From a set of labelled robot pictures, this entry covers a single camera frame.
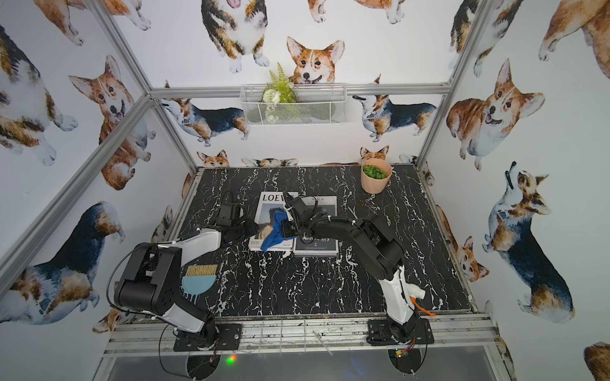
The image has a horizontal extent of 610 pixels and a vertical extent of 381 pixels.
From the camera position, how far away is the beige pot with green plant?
1.05m

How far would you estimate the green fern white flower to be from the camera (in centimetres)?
81

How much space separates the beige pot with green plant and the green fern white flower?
0.44 m
